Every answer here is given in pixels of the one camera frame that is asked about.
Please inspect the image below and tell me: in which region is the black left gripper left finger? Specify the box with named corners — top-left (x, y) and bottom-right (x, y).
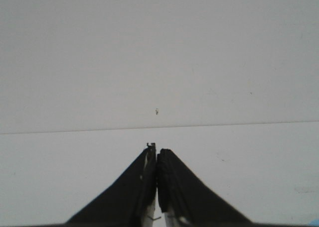
top-left (67, 143), bottom-right (157, 224)

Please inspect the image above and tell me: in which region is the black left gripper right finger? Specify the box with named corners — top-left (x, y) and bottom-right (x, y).
top-left (157, 149), bottom-right (251, 224)

